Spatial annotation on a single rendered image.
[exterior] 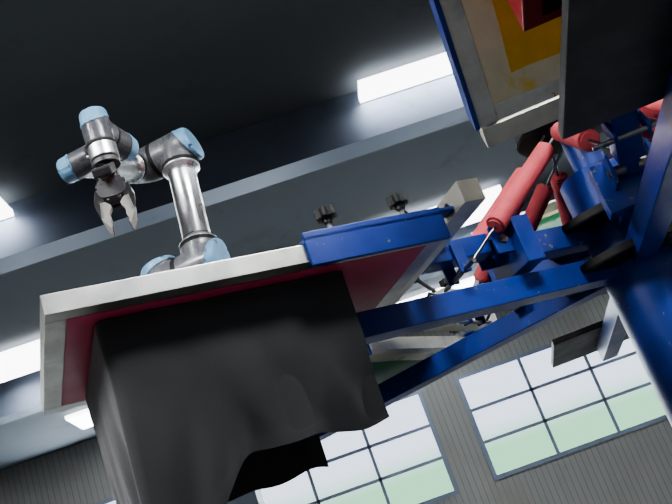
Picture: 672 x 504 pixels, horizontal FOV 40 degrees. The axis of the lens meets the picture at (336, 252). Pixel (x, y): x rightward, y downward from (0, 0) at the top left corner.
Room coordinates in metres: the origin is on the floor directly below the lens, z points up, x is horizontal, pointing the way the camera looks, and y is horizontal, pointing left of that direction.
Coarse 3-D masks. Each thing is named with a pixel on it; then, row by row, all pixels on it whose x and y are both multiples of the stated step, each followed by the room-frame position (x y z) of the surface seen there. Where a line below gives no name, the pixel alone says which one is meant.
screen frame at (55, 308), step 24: (216, 264) 1.53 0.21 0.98; (240, 264) 1.55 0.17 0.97; (264, 264) 1.57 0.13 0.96; (288, 264) 1.59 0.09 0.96; (96, 288) 1.44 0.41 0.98; (120, 288) 1.46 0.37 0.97; (144, 288) 1.48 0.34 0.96; (168, 288) 1.49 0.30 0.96; (192, 288) 1.52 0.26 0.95; (48, 312) 1.41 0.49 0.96; (72, 312) 1.44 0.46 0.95; (96, 312) 1.47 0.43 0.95; (48, 336) 1.50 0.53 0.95; (48, 360) 1.62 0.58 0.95; (48, 384) 1.75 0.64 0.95; (48, 408) 1.90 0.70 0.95
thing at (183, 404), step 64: (128, 320) 1.53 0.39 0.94; (192, 320) 1.57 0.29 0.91; (256, 320) 1.62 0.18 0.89; (320, 320) 1.67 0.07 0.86; (128, 384) 1.52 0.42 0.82; (192, 384) 1.56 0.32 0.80; (256, 384) 1.62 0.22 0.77; (320, 384) 1.65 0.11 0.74; (192, 448) 1.56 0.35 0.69; (256, 448) 1.63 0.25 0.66
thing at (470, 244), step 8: (456, 240) 2.04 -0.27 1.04; (464, 240) 2.05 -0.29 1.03; (472, 240) 2.05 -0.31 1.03; (480, 240) 2.06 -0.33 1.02; (448, 248) 2.03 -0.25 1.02; (464, 248) 2.04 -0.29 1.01; (472, 248) 2.05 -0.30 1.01; (488, 248) 2.07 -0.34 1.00; (440, 256) 2.01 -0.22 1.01; (448, 256) 2.02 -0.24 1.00; (472, 256) 2.05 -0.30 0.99; (480, 256) 2.08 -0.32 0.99; (432, 264) 2.01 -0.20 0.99; (440, 264) 2.03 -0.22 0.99; (448, 264) 2.05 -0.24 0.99; (456, 264) 2.07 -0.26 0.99; (424, 272) 2.04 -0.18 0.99; (432, 272) 2.06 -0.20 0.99
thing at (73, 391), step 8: (384, 296) 1.98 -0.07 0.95; (360, 304) 1.98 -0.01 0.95; (368, 304) 2.00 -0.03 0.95; (376, 304) 2.02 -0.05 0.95; (64, 368) 1.69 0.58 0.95; (72, 368) 1.71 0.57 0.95; (80, 368) 1.72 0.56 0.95; (88, 368) 1.74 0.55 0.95; (64, 376) 1.74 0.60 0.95; (72, 376) 1.75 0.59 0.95; (80, 376) 1.77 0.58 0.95; (64, 384) 1.78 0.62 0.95; (72, 384) 1.80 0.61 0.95; (80, 384) 1.82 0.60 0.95; (64, 392) 1.84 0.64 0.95; (72, 392) 1.85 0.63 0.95; (80, 392) 1.87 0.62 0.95; (64, 400) 1.89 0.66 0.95; (72, 400) 1.91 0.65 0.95; (80, 400) 1.93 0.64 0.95
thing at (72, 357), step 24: (336, 264) 1.67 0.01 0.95; (360, 264) 1.72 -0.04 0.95; (384, 264) 1.77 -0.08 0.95; (408, 264) 1.82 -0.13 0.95; (216, 288) 1.57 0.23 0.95; (240, 288) 1.61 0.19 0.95; (360, 288) 1.86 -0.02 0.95; (384, 288) 1.92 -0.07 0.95; (120, 312) 1.51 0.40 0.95; (72, 336) 1.54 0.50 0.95; (72, 360) 1.66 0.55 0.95
